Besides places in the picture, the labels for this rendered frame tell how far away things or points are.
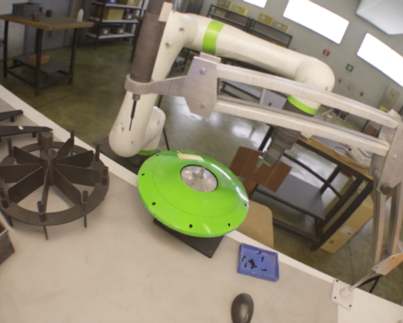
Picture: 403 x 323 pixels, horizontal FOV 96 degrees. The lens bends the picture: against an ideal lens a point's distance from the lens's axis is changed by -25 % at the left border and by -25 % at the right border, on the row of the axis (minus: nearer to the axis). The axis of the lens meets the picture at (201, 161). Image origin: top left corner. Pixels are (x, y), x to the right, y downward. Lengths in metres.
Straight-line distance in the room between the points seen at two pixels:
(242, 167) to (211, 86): 1.03
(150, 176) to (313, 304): 0.62
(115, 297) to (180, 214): 0.25
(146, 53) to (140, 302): 0.52
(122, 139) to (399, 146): 0.76
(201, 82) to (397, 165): 0.39
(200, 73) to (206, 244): 0.49
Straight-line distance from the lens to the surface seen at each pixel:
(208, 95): 0.37
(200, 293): 0.64
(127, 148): 0.82
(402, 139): 0.48
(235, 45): 0.77
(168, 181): 0.59
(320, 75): 0.64
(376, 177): 0.54
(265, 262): 0.78
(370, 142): 0.46
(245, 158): 1.32
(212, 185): 0.63
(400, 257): 0.78
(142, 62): 0.40
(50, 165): 0.67
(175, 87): 0.40
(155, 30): 0.39
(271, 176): 1.40
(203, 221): 0.55
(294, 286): 0.80
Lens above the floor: 1.48
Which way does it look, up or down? 34 degrees down
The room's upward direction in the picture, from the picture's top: 22 degrees clockwise
